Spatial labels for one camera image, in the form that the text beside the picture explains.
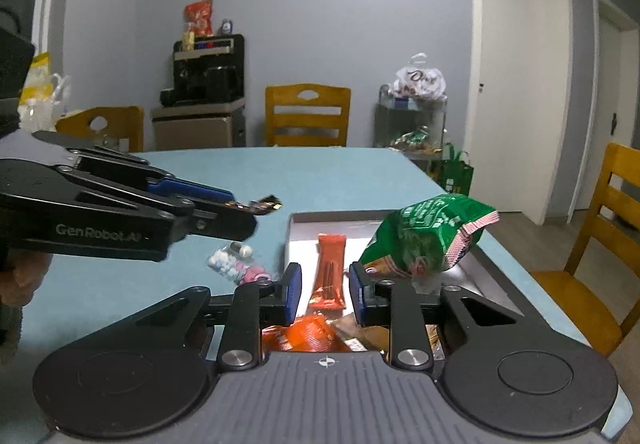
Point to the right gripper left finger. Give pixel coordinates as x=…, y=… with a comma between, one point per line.
x=254, y=306

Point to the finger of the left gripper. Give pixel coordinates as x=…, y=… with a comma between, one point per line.
x=171, y=186
x=223, y=224

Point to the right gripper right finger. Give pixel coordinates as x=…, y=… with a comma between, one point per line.
x=392, y=304

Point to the brown paper pastry packet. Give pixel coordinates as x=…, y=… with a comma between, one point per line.
x=361, y=339

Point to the orange square snack packet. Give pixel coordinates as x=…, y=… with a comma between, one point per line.
x=310, y=334

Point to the orange snack bar wrapper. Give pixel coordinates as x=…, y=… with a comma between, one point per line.
x=328, y=293

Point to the green snack bag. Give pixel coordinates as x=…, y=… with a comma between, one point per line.
x=427, y=237

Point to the person left hand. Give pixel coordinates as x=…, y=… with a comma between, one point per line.
x=26, y=274

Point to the clear pink candy packet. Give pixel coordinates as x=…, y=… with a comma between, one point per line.
x=236, y=262

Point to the dark wrapped chocolate candy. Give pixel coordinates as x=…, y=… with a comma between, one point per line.
x=263, y=206

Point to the wooden chair at left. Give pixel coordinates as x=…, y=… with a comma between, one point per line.
x=113, y=123

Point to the wooden chair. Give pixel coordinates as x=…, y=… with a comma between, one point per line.
x=603, y=248
x=113, y=123
x=307, y=115

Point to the black water dispenser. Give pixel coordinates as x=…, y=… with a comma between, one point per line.
x=205, y=106

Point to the grey open cardboard box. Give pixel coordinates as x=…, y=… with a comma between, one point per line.
x=475, y=271

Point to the yellow snack bags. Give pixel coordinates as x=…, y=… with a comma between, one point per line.
x=44, y=98

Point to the green tote bag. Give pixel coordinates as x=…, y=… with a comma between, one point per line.
x=454, y=173

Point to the wooden chair at back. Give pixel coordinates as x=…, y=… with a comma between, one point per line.
x=307, y=115

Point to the red snack bag on dispenser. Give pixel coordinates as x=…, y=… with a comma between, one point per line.
x=199, y=16

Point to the metal trolley shelf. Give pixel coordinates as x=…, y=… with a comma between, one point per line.
x=414, y=127

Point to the wooden chair at right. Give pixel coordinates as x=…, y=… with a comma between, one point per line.
x=603, y=248

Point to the white plastic shopping bag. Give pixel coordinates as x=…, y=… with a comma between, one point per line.
x=418, y=81

